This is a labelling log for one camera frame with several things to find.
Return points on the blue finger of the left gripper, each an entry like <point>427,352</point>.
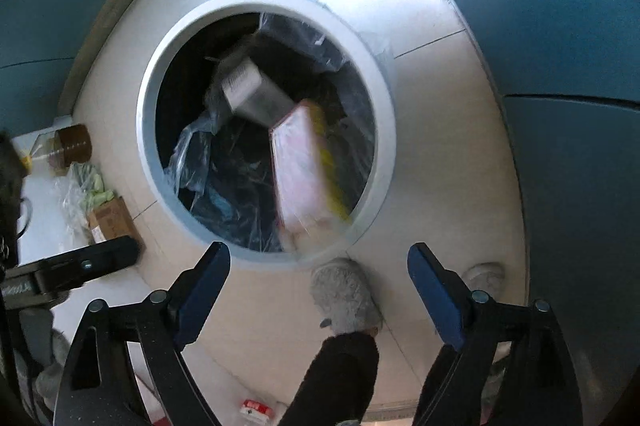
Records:
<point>52,278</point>

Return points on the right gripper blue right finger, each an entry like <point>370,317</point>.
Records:
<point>470,324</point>

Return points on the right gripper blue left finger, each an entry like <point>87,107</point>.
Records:
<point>169,320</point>

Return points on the pink brown carton box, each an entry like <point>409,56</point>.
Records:
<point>311,211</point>

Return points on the pink white long box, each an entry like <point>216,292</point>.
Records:
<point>252,95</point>

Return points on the white round trash bin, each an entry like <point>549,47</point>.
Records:
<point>212,169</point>

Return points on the grey right slipper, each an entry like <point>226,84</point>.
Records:
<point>486,277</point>

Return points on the grey slipper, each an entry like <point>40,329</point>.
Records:
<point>341,293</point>
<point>486,277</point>

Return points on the brown cardboard box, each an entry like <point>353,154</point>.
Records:
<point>112,220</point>

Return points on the plastic bag of vegetables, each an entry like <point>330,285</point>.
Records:
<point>79,191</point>

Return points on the small red white box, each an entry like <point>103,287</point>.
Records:
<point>252,412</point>

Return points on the cooking oil bottle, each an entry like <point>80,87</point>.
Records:
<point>53,152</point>

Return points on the grey left slipper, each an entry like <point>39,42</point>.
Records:
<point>341,293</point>

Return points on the dark trouser legs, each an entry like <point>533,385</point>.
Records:
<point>338,385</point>

